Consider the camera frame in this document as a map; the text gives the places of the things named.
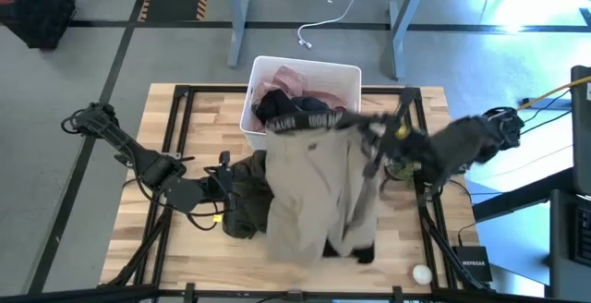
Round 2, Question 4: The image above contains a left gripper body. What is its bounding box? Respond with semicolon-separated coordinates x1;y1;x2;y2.
198;169;235;202

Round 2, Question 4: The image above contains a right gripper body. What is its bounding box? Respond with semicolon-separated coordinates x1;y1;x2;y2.
377;118;431;164

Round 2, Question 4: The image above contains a dark olive jacket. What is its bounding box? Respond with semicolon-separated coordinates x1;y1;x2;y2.
221;149;376;266

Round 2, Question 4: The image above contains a beige trousers black waistband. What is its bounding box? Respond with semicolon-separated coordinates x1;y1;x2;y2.
262;109;385;266

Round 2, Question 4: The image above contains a pink cloth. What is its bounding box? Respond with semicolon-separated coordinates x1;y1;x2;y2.
251;65;348;133

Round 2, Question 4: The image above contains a small green potted plant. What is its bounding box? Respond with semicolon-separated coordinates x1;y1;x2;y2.
384;158;419;189

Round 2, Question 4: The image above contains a white plastic laundry basket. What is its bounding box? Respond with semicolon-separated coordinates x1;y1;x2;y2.
238;55;363;152

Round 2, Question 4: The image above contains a black garment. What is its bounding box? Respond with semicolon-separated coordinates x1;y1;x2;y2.
253;88;332;125

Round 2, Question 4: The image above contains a white ball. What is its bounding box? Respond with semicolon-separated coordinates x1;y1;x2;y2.
412;264;434;287

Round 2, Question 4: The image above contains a black monitor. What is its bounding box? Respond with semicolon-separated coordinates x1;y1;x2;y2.
570;64;591;197

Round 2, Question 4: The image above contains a black office desk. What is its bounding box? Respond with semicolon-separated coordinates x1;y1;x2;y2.
470;166;591;303

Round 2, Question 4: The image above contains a black keyboard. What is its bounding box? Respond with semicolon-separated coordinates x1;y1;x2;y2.
574;205;591;268

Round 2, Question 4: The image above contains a black case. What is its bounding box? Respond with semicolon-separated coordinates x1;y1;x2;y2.
0;0;78;51

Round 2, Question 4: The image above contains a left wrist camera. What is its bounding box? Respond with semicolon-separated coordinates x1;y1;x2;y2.
217;150;233;176

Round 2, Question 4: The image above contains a black aluminium frame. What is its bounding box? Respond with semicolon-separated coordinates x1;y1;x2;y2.
0;83;591;303

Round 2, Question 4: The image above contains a white cable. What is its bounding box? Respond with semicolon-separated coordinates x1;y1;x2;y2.
295;0;363;50

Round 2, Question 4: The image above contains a black Netgear switch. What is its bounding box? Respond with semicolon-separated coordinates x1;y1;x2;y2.
451;245;494;284

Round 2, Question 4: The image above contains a yellow cable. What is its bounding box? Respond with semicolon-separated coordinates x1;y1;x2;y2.
516;75;591;111

